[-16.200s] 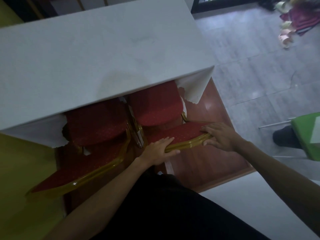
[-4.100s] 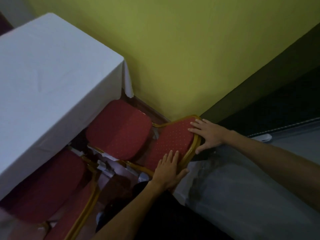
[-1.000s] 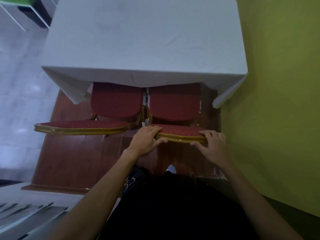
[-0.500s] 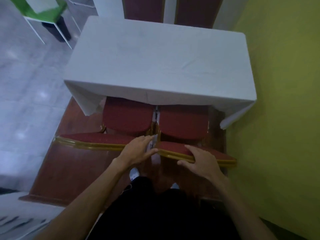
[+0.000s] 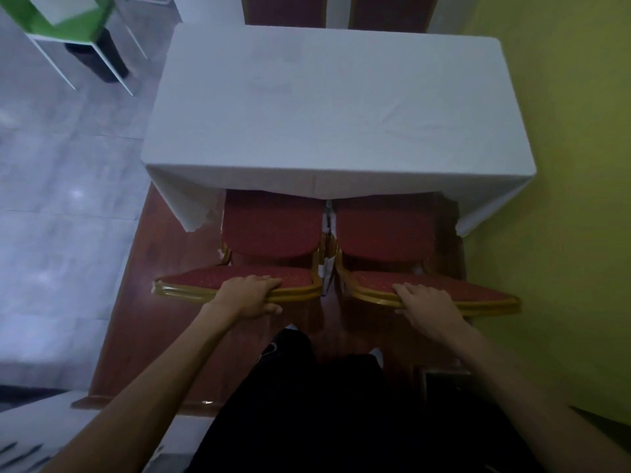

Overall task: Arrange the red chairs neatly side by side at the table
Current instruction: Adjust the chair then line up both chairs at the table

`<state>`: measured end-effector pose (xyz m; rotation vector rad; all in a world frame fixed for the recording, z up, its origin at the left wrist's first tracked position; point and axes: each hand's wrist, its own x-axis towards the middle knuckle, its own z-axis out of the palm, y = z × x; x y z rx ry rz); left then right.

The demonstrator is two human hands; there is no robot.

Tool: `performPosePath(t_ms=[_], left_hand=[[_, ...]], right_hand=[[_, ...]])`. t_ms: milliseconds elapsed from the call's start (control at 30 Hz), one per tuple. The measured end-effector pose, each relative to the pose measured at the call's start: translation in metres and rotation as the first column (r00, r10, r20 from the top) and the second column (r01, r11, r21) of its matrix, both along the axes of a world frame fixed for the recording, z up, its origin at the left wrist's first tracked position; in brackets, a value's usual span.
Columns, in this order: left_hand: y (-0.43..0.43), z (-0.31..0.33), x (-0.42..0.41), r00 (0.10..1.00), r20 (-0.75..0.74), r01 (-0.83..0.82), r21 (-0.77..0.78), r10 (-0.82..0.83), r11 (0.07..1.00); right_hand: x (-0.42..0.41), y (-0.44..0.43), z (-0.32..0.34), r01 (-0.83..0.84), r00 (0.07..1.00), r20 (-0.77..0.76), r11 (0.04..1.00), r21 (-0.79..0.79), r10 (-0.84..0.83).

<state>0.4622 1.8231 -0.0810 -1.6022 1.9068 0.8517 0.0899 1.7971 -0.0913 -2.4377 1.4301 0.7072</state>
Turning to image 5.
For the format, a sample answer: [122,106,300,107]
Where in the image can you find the white sheet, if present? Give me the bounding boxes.
[25,0,102,25]

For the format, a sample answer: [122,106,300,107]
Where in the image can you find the person's left forearm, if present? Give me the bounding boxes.
[41,305,233,473]

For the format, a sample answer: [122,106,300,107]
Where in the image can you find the black shirt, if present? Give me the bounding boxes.
[187,354,543,473]

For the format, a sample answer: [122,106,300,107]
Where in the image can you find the green table with white legs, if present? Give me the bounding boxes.
[0,0,150,98]

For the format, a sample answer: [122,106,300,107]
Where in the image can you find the black trousers with white logo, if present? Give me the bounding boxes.
[258,328,386,390]

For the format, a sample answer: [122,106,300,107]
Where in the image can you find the white skirted table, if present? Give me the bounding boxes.
[170,0,482,35]
[0,388,216,473]

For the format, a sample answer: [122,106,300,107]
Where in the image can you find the person's right hand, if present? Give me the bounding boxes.
[392,282,469,343]

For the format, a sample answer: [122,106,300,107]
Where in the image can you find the person's left hand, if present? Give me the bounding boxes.
[206,274,285,321]

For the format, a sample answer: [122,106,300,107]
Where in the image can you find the table with white tablecloth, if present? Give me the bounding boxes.
[140,23,537,237]

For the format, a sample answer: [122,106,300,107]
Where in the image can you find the person's right forearm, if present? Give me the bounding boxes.
[443,325,631,473]

